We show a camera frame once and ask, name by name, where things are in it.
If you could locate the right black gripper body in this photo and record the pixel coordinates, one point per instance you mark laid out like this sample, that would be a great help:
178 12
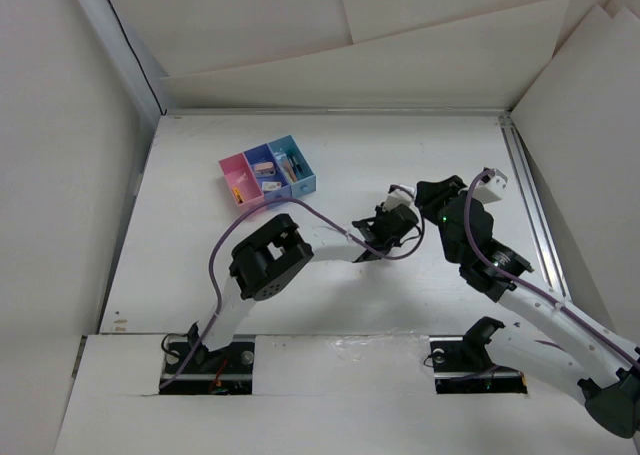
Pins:
435 206

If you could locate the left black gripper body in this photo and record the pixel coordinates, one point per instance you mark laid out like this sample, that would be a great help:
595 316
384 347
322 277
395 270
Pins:
380 214

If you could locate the white eraser with label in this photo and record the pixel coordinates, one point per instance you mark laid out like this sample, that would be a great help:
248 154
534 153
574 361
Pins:
270 186

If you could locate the yellow utility knife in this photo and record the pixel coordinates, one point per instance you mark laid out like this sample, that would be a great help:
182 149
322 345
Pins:
237 195

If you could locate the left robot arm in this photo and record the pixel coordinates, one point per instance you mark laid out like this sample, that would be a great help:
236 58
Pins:
265 262

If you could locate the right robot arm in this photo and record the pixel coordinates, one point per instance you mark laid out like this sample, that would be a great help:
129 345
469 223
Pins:
582 358

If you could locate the dark blue container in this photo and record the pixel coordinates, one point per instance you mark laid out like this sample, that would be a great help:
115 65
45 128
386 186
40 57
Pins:
271 180

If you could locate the light blue container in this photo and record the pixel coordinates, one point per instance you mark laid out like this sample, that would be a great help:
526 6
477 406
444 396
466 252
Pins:
307 183

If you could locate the pink container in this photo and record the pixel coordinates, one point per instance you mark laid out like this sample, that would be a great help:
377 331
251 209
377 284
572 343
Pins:
236 173

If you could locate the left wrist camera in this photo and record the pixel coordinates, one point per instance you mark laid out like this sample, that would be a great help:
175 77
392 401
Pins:
399 195

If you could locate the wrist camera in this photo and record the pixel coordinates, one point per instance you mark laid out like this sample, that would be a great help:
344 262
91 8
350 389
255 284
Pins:
491 188
399 195

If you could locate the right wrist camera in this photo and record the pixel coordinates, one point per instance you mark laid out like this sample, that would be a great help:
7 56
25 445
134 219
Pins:
491 188

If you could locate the aluminium rail right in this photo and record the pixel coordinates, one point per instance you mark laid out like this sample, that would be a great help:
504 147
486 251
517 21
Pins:
543 241

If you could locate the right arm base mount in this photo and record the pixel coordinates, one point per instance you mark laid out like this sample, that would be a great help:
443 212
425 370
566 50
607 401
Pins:
461 364

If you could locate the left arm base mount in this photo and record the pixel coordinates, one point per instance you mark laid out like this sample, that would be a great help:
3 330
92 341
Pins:
225 372

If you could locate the aluminium post left corner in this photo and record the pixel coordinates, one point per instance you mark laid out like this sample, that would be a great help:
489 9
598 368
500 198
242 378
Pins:
137 68

